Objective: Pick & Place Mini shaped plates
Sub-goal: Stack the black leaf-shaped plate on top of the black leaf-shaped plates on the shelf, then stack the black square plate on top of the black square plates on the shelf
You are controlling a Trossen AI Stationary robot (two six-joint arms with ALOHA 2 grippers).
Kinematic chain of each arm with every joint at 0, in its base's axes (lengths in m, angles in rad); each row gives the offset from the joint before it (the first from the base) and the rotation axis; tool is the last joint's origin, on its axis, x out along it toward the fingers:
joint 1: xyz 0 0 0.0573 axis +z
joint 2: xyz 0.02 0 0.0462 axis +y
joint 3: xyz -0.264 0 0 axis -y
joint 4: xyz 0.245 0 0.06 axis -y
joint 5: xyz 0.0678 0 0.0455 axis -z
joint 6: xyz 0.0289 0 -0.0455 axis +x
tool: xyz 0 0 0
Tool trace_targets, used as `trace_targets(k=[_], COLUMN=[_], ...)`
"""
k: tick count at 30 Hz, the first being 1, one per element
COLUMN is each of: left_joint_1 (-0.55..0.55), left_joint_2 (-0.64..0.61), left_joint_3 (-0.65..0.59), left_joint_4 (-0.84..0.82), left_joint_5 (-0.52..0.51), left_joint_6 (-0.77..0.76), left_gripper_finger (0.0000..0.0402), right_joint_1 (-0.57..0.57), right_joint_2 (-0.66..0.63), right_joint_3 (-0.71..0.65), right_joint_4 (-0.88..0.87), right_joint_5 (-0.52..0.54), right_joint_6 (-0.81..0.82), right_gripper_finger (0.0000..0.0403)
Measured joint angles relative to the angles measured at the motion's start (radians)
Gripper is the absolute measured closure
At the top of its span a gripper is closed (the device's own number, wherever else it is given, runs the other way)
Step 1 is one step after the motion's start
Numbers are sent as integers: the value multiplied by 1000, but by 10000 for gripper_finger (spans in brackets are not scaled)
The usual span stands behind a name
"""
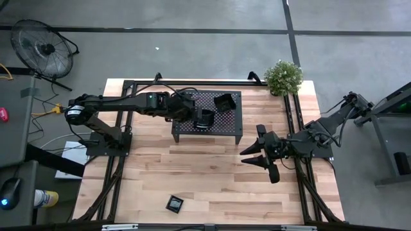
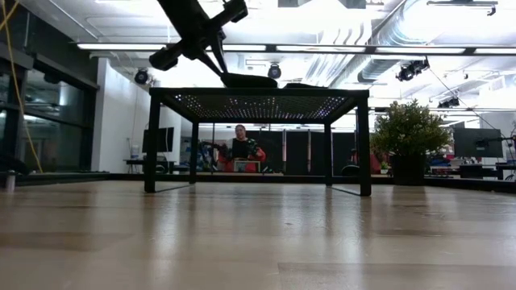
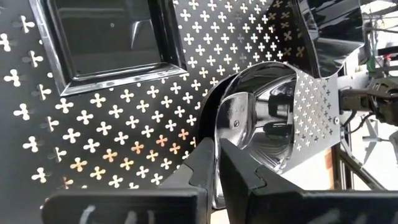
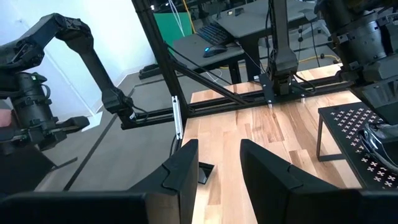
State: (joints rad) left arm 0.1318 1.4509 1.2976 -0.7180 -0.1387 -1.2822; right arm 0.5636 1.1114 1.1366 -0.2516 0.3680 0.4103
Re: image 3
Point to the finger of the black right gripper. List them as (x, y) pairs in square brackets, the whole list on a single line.
[(356, 99)]

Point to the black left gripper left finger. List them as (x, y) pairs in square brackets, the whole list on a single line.
[(199, 174)]

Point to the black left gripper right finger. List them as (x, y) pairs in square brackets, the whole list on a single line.
[(245, 180)]

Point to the black wavy square mini plate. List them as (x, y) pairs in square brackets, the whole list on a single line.
[(329, 37)]

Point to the black rounded mini plate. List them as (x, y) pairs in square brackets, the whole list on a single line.
[(267, 102)]

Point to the black perforated metal rack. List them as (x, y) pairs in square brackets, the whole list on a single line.
[(12, 186)]

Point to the black metal table frame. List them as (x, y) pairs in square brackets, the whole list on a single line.
[(360, 168)]

